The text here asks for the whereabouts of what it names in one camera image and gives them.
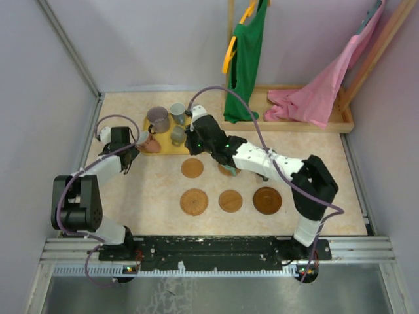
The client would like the pink mug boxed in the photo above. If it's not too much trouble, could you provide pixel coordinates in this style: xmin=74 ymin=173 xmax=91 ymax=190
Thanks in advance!
xmin=135 ymin=131 xmax=161 ymax=154

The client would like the small olive mug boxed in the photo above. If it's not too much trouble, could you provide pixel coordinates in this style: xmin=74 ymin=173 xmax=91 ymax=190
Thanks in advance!
xmin=170 ymin=126 xmax=186 ymax=147

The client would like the light wooden coaster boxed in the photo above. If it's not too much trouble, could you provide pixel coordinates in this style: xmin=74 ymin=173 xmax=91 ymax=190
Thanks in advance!
xmin=181 ymin=158 xmax=204 ymax=179

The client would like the large woven rattan coaster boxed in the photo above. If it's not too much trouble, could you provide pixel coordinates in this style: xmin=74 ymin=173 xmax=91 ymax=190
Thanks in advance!
xmin=179 ymin=188 xmax=209 ymax=216

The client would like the small orange wooden coaster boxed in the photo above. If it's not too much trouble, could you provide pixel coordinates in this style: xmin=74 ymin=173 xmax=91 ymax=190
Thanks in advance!
xmin=219 ymin=190 xmax=243 ymax=213

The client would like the large brown wooden coaster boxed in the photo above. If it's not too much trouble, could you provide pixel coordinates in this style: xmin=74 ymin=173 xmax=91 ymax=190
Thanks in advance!
xmin=253 ymin=186 xmax=282 ymax=215

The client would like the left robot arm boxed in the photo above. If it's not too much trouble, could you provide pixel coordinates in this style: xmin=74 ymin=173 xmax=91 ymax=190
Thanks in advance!
xmin=50 ymin=126 xmax=139 ymax=260

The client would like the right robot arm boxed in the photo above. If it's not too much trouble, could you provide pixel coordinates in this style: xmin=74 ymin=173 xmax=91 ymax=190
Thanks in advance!
xmin=185 ymin=105 xmax=338 ymax=259

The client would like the grey-white mug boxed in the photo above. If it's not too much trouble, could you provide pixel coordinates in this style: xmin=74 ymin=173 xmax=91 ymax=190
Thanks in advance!
xmin=170 ymin=102 xmax=186 ymax=126

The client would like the purple mug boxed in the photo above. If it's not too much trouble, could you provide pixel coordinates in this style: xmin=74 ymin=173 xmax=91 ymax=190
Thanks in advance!
xmin=146 ymin=106 xmax=170 ymax=134

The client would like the yellow tray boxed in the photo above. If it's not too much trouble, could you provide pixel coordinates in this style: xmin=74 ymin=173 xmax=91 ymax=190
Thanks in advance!
xmin=142 ymin=114 xmax=189 ymax=155

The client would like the green shirt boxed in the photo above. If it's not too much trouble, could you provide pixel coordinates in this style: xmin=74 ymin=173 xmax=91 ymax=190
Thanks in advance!
xmin=223 ymin=1 xmax=269 ymax=124

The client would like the pink shirt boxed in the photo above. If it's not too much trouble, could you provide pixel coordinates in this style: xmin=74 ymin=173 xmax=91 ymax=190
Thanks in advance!
xmin=263 ymin=1 xmax=386 ymax=128

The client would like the yellow hanger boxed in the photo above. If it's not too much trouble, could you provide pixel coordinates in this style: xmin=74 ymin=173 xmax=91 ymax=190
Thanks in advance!
xmin=222 ymin=1 xmax=271 ymax=74

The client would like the wooden rack base tray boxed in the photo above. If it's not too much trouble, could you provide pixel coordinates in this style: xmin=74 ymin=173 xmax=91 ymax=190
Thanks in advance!
xmin=220 ymin=83 xmax=355 ymax=134

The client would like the grey hanger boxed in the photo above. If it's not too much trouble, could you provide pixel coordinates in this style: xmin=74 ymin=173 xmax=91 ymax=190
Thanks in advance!
xmin=355 ymin=0 xmax=382 ymax=35

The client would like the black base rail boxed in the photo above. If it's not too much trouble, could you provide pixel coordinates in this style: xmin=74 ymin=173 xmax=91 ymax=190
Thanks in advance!
xmin=98 ymin=235 xmax=312 ymax=271

